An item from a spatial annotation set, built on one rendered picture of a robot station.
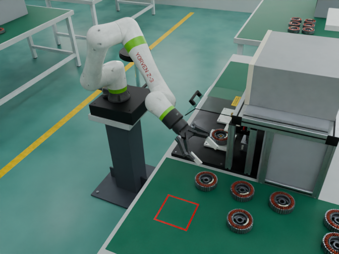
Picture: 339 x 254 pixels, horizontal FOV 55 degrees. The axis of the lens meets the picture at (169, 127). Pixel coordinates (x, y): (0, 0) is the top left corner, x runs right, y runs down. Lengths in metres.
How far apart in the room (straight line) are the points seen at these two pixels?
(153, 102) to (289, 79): 0.60
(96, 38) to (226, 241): 1.10
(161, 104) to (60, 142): 1.93
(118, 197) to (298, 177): 1.46
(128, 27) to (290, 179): 1.09
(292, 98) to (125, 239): 0.94
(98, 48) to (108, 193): 1.33
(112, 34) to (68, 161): 1.64
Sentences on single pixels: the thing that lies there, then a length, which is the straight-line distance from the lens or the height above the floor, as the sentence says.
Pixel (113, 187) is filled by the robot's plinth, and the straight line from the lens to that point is 2.69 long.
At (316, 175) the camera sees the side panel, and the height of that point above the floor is 0.88.
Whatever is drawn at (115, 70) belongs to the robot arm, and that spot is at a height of 1.06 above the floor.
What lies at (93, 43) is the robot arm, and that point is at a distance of 1.67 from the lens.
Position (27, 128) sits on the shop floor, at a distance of 3.64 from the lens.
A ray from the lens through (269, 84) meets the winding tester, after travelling 1.49.
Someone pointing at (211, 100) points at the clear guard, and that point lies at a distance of 1.66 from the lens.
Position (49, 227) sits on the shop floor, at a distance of 2.60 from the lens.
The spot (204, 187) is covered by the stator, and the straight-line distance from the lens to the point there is 1.59.
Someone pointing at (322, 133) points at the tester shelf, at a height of 1.11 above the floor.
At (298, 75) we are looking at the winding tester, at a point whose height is 1.30.
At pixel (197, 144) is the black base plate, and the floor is 0.77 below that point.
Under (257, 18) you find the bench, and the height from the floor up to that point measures 0.75.
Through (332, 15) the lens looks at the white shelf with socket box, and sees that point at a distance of 2.56.
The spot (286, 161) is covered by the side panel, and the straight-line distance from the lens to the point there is 1.58.
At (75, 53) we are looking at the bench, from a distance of 4.59.
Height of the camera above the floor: 1.95
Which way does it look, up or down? 37 degrees down
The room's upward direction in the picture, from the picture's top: 3 degrees counter-clockwise
